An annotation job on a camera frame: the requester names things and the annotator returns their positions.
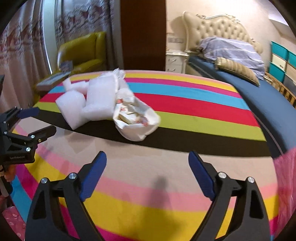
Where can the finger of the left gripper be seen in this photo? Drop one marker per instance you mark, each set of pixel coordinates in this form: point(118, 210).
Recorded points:
point(16, 114)
point(39, 135)

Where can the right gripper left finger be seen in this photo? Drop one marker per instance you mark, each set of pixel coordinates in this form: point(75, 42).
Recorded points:
point(45, 220)

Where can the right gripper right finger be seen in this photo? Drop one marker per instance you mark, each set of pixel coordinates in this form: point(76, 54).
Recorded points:
point(249, 219)

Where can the pink trash bag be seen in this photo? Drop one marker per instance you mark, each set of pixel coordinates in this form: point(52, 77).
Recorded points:
point(285, 172)

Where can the left hand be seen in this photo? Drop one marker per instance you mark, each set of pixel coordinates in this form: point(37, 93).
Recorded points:
point(9, 172)

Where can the white foam piece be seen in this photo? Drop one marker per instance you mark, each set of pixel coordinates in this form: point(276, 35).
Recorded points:
point(70, 105)

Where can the floral curtain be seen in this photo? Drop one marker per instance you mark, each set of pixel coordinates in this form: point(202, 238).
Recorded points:
point(31, 40)

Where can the books on armchair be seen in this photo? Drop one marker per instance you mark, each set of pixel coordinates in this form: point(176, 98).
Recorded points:
point(55, 79)

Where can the yellow leather armchair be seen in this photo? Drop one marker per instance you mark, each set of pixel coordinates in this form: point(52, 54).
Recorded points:
point(87, 54)

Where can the rainbow striped tablecloth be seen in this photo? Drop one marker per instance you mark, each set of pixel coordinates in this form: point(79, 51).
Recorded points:
point(147, 190)

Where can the blue bed mattress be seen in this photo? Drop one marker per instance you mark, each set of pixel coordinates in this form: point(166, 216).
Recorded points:
point(275, 115)

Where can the lower teal storage bin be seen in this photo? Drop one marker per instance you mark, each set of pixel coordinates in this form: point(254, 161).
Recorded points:
point(276, 72)

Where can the teal storage bin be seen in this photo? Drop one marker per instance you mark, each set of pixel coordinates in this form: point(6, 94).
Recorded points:
point(276, 72)
point(279, 50)
point(292, 59)

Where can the brown wooden door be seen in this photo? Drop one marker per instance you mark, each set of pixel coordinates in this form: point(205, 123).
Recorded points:
point(143, 34)

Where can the white nightstand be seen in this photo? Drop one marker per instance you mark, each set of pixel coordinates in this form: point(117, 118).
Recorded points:
point(176, 61)

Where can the striped tan pillow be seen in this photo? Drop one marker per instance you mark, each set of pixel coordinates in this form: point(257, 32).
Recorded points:
point(237, 69)

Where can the teal storage bin right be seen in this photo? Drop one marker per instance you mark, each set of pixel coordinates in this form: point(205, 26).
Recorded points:
point(292, 59)

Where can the teal storage bin left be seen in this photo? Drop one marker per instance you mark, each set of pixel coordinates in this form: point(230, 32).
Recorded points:
point(279, 50)

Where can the striped lavender duvet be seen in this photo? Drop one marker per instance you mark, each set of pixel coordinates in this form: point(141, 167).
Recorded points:
point(235, 50)

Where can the beige tufted headboard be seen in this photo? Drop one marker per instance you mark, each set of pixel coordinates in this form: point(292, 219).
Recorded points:
point(199, 27)

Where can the wooden crib rail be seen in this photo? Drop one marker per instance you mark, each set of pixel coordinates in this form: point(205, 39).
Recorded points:
point(280, 87)

